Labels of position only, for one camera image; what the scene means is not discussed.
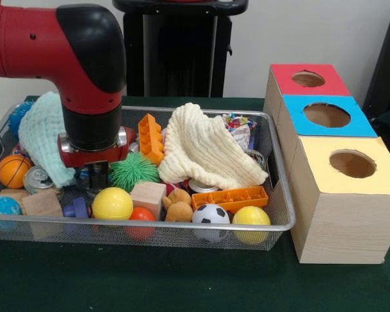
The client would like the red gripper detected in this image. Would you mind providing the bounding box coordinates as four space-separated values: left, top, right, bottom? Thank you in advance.
57 126 138 192

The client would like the clear plastic bottle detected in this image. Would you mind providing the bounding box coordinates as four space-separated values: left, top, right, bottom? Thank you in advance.
73 168 112 199

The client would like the mint green cloth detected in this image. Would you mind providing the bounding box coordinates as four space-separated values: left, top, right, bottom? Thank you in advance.
18 91 77 189

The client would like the cream cloth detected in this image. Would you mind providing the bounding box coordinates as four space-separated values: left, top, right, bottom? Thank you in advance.
158 103 269 191

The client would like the silver mesh bin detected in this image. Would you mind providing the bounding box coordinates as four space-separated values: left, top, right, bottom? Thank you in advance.
0 103 296 252

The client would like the wooden three-hole box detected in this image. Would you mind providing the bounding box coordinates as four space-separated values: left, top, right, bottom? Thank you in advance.
263 64 390 265

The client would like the yellow plastic ball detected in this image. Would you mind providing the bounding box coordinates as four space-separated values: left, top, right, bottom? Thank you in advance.
91 187 134 221
232 205 272 245

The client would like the green spiky ball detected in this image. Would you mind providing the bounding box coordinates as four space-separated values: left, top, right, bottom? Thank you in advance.
109 152 162 192

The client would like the orange plastic tray block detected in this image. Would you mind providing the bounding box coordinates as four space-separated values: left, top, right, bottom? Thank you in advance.
138 112 166 166

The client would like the orange toy basketball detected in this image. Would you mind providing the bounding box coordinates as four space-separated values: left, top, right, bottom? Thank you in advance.
0 154 33 189

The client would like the yellow-haired toy figure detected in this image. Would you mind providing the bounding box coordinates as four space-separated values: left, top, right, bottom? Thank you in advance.
162 188 194 223

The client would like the small soccer ball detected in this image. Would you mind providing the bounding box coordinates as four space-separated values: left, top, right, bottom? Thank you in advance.
191 203 231 243

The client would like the orange toy brick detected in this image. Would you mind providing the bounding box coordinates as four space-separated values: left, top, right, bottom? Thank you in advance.
191 186 269 214

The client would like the black office chair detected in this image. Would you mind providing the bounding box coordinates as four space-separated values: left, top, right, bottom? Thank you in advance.
362 5 390 113

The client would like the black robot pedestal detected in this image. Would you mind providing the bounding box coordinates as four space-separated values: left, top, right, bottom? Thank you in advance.
112 0 250 98

